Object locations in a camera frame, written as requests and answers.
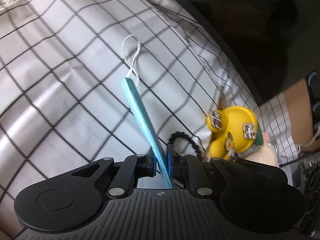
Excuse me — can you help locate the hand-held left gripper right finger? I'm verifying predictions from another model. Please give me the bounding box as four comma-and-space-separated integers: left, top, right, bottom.
166, 144, 253, 196

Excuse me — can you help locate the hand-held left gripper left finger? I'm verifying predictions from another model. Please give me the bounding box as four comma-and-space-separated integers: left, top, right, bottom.
71, 153, 157, 197

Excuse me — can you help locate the blue face mask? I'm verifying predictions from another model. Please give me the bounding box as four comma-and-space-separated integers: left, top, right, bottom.
121, 34, 177, 189

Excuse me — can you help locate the cream round soft item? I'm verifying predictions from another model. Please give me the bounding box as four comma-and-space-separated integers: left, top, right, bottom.
246, 144, 278, 167

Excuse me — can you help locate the yellow plush toy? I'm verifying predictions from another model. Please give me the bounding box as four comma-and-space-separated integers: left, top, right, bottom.
205, 106, 259, 160

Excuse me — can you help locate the brown feather strand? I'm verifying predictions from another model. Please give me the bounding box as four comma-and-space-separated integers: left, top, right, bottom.
216, 85, 227, 111

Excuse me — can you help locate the green item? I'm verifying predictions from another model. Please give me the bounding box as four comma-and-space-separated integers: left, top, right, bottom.
254, 126, 265, 147

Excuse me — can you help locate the white thin-striped pillow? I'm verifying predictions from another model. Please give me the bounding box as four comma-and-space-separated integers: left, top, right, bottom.
257, 92, 300, 166

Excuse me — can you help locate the white black-checked bed sheet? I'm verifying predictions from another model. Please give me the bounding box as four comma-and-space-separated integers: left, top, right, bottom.
0, 0, 258, 230

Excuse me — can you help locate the brown wooden headboard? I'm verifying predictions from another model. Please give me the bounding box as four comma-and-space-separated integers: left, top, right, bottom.
285, 78, 314, 153

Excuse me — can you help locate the black perforated plastic object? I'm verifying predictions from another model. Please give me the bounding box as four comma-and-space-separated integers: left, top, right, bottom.
287, 155, 320, 240

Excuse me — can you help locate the black hair tie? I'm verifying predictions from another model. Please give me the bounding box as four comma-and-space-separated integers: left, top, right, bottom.
168, 131, 202, 161

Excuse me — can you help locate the white cable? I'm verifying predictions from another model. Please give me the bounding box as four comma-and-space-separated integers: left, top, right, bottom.
298, 127, 320, 153

